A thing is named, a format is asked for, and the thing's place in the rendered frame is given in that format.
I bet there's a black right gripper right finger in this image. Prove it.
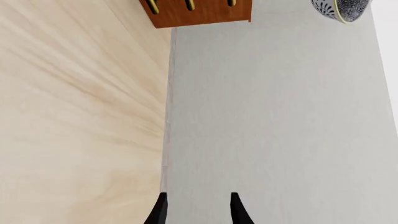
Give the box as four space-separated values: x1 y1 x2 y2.
230 192 256 224

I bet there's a wooden cabinet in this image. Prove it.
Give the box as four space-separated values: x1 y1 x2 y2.
139 0 252 29

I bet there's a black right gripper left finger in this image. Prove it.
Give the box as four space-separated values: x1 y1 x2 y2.
143 192 168 224

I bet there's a black patterned bowl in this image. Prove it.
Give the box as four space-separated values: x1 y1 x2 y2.
310 0 373 24

